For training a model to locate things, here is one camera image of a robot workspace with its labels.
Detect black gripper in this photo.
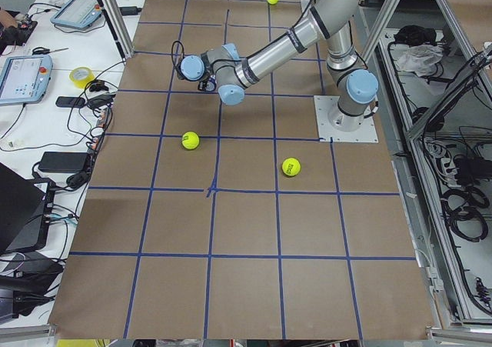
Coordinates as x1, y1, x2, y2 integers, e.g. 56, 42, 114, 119
198, 79, 211, 92

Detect centre tennis ball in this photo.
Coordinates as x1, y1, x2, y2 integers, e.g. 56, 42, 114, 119
181, 131, 200, 150

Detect far blue teach pendant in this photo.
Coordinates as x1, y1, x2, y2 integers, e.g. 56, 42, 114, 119
50, 0, 102, 30

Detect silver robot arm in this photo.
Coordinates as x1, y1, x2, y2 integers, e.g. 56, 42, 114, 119
173, 0, 378, 118

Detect black power adapter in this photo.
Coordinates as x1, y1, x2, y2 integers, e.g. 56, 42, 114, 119
38, 152, 88, 173

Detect near blue teach pendant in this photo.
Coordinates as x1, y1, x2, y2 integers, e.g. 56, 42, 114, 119
1, 55, 53, 105

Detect crumpled white cloth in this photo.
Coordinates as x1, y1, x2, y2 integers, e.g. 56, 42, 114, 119
395, 45, 443, 77

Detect black scissors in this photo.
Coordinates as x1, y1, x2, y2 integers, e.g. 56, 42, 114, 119
32, 47, 68, 55

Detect tennis ball near base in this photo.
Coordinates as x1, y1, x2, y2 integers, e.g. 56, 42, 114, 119
281, 157, 301, 177

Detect person at desk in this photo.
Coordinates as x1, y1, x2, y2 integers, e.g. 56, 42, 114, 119
1, 8, 25, 53

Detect blue teach pendant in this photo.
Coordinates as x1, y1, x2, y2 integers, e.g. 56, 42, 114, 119
1, 55, 53, 105
50, 0, 102, 30

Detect yellow tape roll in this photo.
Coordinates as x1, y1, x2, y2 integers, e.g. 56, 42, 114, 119
69, 66, 95, 89

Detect aluminium frame post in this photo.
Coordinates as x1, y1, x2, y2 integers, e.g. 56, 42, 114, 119
97, 0, 134, 60

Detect black phone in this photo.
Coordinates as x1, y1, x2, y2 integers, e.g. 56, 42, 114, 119
55, 96, 86, 108

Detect coiled black cables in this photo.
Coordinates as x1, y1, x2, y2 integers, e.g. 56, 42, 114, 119
437, 185, 491, 244

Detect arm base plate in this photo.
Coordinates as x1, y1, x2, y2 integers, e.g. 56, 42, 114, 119
314, 95, 378, 143

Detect black laptop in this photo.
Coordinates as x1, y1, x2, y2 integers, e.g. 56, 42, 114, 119
1, 165, 55, 254

